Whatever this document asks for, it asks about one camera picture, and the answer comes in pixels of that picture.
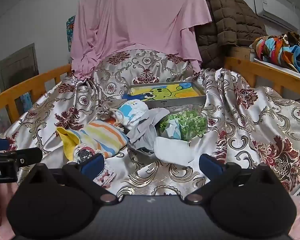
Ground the blue white cloth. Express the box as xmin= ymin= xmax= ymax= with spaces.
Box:
xmin=164 ymin=119 xmax=182 ymax=139

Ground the yellow cloth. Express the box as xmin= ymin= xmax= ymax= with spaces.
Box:
xmin=56 ymin=127 xmax=81 ymax=161

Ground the grey cloth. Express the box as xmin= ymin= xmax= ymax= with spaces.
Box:
xmin=126 ymin=108 xmax=171 ymax=156

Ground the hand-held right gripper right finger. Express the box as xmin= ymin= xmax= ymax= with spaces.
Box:
xmin=185 ymin=153 xmax=278 ymax=204

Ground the metal tray with frog painting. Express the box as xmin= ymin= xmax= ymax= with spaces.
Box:
xmin=126 ymin=81 xmax=207 ymax=109

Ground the white air conditioner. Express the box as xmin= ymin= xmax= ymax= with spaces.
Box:
xmin=253 ymin=0 xmax=300 ymax=32

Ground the pastel striped cloth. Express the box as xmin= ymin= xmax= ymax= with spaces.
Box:
xmin=75 ymin=119 xmax=129 ymax=158

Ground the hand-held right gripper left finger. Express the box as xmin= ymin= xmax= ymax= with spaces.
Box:
xmin=27 ymin=152 xmax=118 ymax=204

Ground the pink fleece blanket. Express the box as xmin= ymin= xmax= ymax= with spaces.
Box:
xmin=0 ymin=179 xmax=300 ymax=240

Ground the brown quilted jacket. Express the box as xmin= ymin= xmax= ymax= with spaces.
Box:
xmin=195 ymin=0 xmax=268 ymax=70

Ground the teal wall poster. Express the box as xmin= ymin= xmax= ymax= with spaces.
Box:
xmin=66 ymin=15 xmax=77 ymax=53

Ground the white board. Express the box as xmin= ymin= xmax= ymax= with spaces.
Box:
xmin=254 ymin=57 xmax=300 ymax=86

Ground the multicoloured patterned cloth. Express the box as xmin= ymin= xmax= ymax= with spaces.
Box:
xmin=254 ymin=31 xmax=300 ymax=78

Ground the pink bed sheet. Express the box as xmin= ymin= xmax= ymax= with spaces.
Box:
xmin=70 ymin=0 xmax=214 ymax=80

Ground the white sock with blue print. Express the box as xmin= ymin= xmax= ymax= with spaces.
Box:
xmin=117 ymin=99 xmax=149 ymax=130

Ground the floral satin bedspread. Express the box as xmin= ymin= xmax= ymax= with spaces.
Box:
xmin=0 ymin=50 xmax=300 ymax=198

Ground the grey door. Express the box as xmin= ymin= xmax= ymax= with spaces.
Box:
xmin=0 ymin=43 xmax=39 ymax=93

